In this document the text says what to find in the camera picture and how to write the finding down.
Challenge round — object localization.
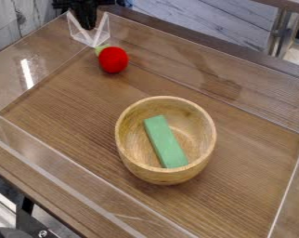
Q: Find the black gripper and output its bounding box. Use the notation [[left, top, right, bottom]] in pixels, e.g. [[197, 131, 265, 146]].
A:
[[51, 0, 116, 30]]

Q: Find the red plush strawberry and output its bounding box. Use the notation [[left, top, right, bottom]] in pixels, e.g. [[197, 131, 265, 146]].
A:
[[96, 45, 129, 73]]

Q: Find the wooden bowl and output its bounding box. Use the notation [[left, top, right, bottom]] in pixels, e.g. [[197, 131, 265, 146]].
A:
[[114, 96, 217, 185]]

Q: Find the green rectangular block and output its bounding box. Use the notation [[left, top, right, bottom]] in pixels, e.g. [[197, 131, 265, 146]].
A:
[[144, 115, 188, 168]]

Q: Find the black table leg clamp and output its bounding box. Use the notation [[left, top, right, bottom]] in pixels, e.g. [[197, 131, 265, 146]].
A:
[[15, 197, 59, 238]]

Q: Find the metal stool frame background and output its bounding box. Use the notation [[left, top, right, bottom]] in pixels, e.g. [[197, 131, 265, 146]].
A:
[[266, 9, 299, 59]]

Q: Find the clear acrylic tray wall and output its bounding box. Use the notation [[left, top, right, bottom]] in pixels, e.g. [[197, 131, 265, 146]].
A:
[[0, 114, 192, 238]]

